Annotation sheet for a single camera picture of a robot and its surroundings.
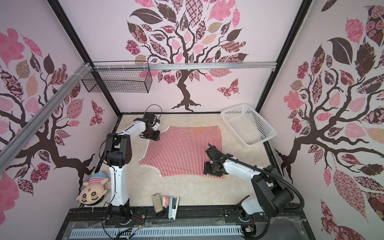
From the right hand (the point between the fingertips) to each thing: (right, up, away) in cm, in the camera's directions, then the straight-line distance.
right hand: (207, 169), depth 88 cm
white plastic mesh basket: (+33, +26, +22) cm, 48 cm away
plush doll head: (-59, -7, -15) cm, 61 cm away
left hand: (-36, +18, +16) cm, 43 cm away
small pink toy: (-23, -12, -14) cm, 29 cm away
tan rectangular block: (-27, -13, -14) cm, 33 cm away
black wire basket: (-55, +59, +6) cm, 80 cm away
